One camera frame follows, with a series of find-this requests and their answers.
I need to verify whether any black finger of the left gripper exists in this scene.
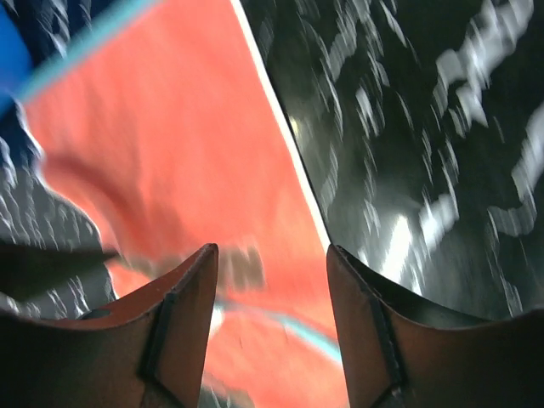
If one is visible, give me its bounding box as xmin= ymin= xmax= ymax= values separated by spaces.
xmin=1 ymin=244 xmax=118 ymax=298

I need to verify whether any brown towel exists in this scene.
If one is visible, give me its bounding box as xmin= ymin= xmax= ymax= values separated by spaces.
xmin=1 ymin=0 xmax=349 ymax=407

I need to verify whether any blue plastic bin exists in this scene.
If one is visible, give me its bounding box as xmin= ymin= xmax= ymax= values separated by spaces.
xmin=1 ymin=5 xmax=33 ymax=111

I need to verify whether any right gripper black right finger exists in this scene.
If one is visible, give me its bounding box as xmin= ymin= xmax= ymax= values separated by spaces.
xmin=326 ymin=246 xmax=543 ymax=407

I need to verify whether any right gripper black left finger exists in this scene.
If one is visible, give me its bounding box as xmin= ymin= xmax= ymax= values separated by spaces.
xmin=1 ymin=244 xmax=218 ymax=407

